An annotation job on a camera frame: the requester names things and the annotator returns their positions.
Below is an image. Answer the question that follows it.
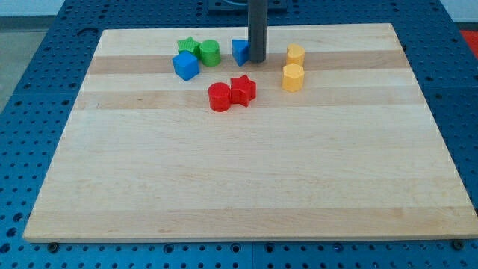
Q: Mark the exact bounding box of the blue cube block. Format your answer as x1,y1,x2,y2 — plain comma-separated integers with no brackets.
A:
172,52,200,81

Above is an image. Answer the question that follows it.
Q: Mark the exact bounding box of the light wooden board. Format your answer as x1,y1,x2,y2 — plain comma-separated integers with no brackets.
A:
23,23,477,243

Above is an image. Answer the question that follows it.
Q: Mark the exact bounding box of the red star block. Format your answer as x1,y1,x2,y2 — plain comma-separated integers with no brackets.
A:
230,75,257,107

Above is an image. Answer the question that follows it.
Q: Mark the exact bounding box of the red cylinder block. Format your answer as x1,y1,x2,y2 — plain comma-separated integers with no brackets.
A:
208,82,231,112

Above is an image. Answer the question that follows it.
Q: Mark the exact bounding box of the yellow hexagon block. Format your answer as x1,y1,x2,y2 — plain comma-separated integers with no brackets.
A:
282,64,305,92

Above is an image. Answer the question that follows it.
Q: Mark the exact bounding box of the blue triangular block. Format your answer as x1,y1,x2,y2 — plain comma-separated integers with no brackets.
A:
232,39,249,67

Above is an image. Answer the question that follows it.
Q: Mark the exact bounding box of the green cylinder block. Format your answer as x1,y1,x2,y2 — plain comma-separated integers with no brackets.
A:
199,40,221,67

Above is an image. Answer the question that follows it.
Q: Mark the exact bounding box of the green star block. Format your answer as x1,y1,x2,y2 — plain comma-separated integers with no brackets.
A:
177,37,201,58

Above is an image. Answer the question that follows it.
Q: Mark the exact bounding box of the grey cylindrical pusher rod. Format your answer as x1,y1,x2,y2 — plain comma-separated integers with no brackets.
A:
248,0,268,63

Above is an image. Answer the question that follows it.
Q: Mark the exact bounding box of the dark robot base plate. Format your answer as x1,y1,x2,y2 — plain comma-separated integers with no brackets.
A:
203,0,288,14

